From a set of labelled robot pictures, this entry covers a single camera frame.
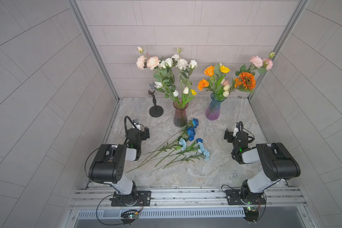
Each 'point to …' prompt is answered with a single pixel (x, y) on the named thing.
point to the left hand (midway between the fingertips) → (141, 125)
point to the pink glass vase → (180, 116)
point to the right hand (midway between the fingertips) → (233, 128)
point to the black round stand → (155, 111)
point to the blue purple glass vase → (213, 109)
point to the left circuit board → (128, 216)
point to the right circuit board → (251, 213)
